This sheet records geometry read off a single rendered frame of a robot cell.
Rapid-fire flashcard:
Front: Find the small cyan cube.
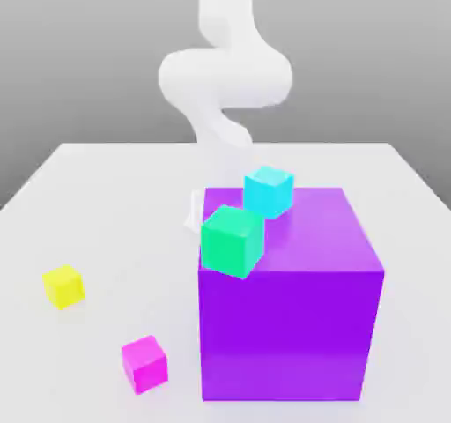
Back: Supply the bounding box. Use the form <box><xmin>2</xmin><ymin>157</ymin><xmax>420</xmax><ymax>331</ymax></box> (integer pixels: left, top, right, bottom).
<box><xmin>243</xmin><ymin>165</ymin><xmax>295</xmax><ymax>220</ymax></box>

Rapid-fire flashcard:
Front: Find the small green cube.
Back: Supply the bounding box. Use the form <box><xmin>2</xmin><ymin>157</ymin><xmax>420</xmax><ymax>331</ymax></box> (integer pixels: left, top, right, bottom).
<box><xmin>199</xmin><ymin>204</ymin><xmax>266</xmax><ymax>280</ymax></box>

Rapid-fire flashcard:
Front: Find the small yellow cube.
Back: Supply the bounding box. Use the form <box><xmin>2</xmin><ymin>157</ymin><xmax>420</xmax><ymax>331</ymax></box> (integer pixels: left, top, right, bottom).
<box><xmin>41</xmin><ymin>263</ymin><xmax>86</xmax><ymax>311</ymax></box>

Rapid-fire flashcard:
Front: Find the small magenta cube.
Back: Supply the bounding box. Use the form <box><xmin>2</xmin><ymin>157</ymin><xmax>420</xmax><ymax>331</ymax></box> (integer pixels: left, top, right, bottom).
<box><xmin>121</xmin><ymin>334</ymin><xmax>169</xmax><ymax>396</ymax></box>

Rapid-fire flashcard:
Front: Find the large purple box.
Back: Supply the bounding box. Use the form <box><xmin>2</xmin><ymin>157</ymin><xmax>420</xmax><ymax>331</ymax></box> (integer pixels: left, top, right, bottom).
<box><xmin>197</xmin><ymin>186</ymin><xmax>386</xmax><ymax>403</ymax></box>

